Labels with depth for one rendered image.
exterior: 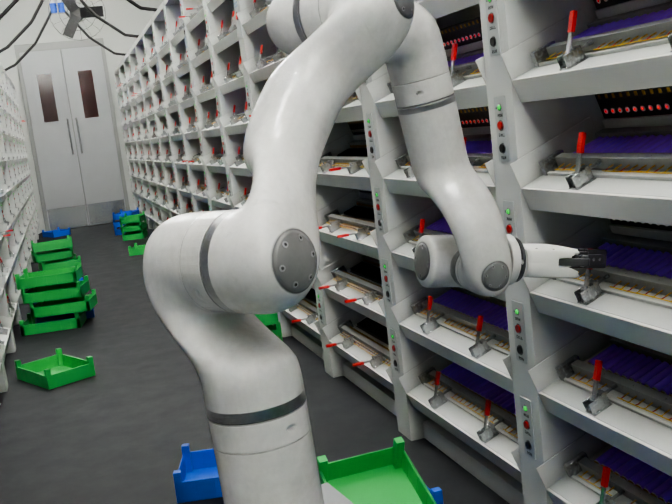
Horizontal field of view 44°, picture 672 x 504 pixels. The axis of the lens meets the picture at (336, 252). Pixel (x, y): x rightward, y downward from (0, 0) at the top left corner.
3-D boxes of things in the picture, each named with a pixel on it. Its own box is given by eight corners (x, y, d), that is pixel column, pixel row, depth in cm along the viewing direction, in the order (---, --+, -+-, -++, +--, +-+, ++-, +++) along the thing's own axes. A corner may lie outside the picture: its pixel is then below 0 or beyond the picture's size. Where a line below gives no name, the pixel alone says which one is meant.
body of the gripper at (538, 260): (490, 278, 144) (547, 276, 147) (521, 286, 134) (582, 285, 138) (492, 234, 143) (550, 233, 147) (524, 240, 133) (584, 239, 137)
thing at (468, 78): (495, 105, 163) (466, 39, 160) (381, 118, 220) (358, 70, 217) (576, 58, 167) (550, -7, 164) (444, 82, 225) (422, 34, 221)
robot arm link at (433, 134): (486, 93, 119) (527, 289, 128) (439, 91, 134) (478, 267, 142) (430, 111, 117) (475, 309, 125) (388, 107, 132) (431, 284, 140)
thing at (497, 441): (529, 489, 175) (502, 435, 172) (413, 406, 232) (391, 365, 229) (604, 435, 180) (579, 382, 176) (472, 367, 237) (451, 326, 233)
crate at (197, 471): (177, 503, 211) (172, 473, 210) (186, 471, 231) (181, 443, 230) (296, 487, 213) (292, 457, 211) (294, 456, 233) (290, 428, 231)
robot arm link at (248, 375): (256, 431, 93) (217, 219, 89) (153, 412, 105) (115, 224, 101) (326, 393, 102) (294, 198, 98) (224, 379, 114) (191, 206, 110)
